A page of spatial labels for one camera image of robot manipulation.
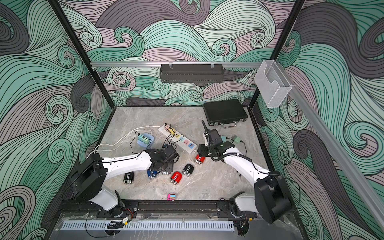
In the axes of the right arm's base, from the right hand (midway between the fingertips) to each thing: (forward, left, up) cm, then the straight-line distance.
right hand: (200, 151), depth 85 cm
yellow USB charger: (+15, +17, -1) cm, 23 cm away
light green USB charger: (+13, -26, -9) cm, 31 cm away
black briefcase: (+36, -23, -8) cm, 44 cm away
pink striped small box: (-23, +16, -6) cm, 28 cm away
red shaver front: (-13, +14, -6) cm, 20 cm away
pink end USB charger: (+19, +21, 0) cm, 29 cm away
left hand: (-6, +18, -5) cm, 20 cm away
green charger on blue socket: (+9, +35, -2) cm, 36 cm away
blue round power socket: (+8, +36, -6) cm, 37 cm away
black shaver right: (-9, +7, -5) cm, 13 cm away
